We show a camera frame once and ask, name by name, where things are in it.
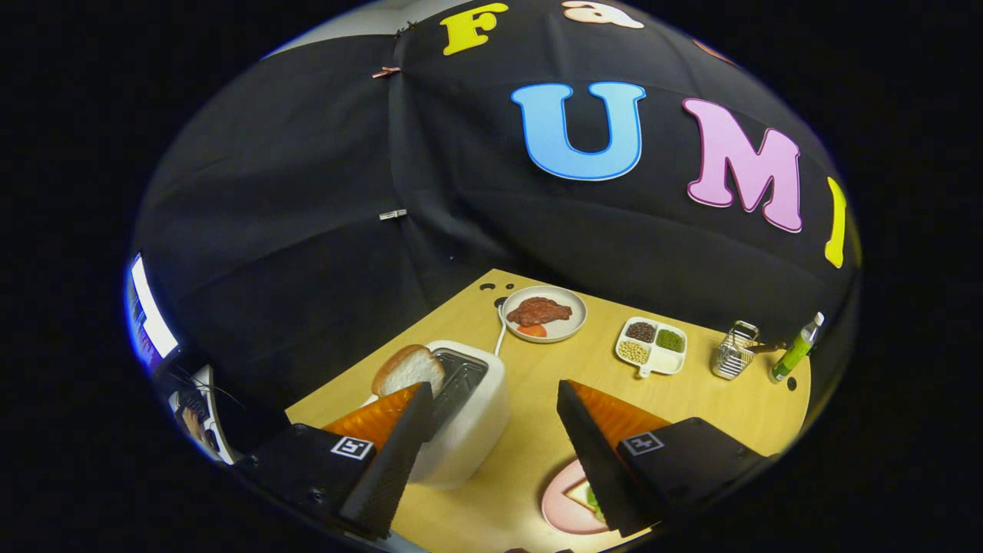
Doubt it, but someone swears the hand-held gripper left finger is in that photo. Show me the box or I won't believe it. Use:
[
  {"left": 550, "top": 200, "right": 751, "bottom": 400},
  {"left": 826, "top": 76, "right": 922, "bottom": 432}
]
[{"left": 230, "top": 382, "right": 436, "bottom": 541}]

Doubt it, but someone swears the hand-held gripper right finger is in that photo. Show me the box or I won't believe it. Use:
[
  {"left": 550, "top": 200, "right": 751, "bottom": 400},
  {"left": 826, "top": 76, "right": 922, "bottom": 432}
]
[{"left": 556, "top": 379, "right": 769, "bottom": 538}]

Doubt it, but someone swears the plain bread slice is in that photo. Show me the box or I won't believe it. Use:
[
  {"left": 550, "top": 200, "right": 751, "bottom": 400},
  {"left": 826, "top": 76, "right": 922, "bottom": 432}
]
[{"left": 372, "top": 344, "right": 446, "bottom": 399}]

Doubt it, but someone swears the pink plate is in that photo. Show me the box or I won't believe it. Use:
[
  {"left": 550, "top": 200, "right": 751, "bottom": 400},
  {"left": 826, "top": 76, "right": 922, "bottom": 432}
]
[{"left": 541, "top": 459, "right": 611, "bottom": 535}]

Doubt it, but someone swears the white toaster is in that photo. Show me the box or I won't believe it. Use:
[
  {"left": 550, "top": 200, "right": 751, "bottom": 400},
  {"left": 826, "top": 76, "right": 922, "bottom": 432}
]
[{"left": 361, "top": 340, "right": 512, "bottom": 490}]

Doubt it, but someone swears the white divided bean dish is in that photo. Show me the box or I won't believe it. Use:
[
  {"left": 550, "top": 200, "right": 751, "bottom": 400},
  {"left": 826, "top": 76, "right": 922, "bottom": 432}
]
[{"left": 615, "top": 316, "right": 688, "bottom": 379}]

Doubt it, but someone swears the round beige plate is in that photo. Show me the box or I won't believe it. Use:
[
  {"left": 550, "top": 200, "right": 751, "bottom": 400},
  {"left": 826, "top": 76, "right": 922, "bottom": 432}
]
[{"left": 500, "top": 285, "right": 588, "bottom": 344}]

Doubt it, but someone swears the brown meat steak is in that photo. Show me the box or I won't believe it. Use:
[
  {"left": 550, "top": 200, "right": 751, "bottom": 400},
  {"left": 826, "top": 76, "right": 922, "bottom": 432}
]
[{"left": 506, "top": 296, "right": 574, "bottom": 327}]

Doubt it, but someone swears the green label bottle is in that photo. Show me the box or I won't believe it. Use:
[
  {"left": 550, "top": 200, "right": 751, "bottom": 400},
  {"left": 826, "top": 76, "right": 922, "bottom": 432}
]
[{"left": 770, "top": 311, "right": 826, "bottom": 383}]

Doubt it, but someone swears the black backdrop cloth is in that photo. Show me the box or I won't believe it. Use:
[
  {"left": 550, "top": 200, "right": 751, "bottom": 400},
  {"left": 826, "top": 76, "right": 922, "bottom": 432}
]
[{"left": 131, "top": 0, "right": 861, "bottom": 454}]

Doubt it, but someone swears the computer monitor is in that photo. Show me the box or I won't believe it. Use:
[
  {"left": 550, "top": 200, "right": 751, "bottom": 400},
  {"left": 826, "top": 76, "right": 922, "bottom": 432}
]
[{"left": 125, "top": 253, "right": 181, "bottom": 373}]

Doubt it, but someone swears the metal wire utensil holder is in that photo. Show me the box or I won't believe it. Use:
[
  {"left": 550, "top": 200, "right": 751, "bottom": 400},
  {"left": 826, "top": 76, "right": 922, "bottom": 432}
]
[{"left": 711, "top": 320, "right": 761, "bottom": 381}]

